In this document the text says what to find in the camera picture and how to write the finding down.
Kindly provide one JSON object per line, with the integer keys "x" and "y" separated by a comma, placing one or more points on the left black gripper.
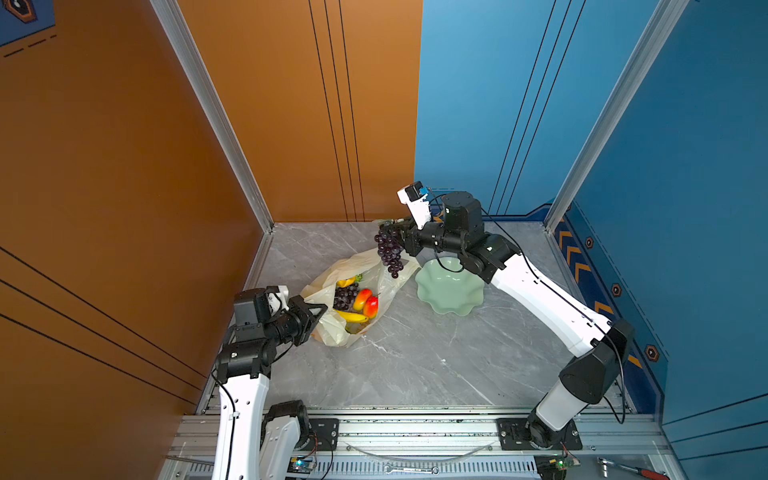
{"x": 307, "y": 321}

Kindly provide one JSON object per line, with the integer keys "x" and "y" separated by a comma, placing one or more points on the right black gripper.
{"x": 412, "y": 238}

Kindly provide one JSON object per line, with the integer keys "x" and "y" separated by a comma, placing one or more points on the cream plastic bag orange print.
{"x": 332, "y": 330}

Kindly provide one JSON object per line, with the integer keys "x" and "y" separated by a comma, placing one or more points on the yellow banana bunch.
{"x": 352, "y": 317}

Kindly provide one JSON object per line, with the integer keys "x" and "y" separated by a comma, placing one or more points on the dark purple grape bunch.
{"x": 344, "y": 297}

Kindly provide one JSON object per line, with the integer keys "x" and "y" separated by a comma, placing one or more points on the red yellow mango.
{"x": 361, "y": 299}

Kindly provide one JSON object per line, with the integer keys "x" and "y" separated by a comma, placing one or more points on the yellow lemon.
{"x": 347, "y": 282}

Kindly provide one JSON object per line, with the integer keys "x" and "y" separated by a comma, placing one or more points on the red orange mango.
{"x": 371, "y": 307}

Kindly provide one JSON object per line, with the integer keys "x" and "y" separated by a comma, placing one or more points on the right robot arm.
{"x": 600, "y": 347}

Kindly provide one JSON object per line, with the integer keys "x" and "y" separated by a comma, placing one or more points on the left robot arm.
{"x": 254, "y": 442}

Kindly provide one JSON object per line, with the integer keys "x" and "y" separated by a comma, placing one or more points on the light green fruit plate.
{"x": 448, "y": 288}

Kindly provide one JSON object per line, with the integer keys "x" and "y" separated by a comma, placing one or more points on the green circuit board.
{"x": 302, "y": 465}

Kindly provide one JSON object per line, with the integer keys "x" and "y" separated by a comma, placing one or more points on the silver wrench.
{"x": 403, "y": 469}

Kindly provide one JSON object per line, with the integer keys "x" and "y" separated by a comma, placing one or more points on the small right circuit board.
{"x": 555, "y": 468}

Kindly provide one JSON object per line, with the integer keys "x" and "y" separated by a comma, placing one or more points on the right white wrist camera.
{"x": 415, "y": 198}

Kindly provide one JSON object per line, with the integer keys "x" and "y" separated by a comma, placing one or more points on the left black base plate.
{"x": 318, "y": 434}

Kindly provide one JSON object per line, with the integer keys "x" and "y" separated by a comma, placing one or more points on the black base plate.
{"x": 318, "y": 434}
{"x": 532, "y": 434}

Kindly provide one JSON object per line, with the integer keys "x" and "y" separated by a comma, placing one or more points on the aluminium rail frame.
{"x": 463, "y": 444}

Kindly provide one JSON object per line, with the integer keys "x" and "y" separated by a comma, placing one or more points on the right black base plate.
{"x": 532, "y": 434}

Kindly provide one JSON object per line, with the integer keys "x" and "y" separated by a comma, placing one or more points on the red handled tool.
{"x": 605, "y": 465}

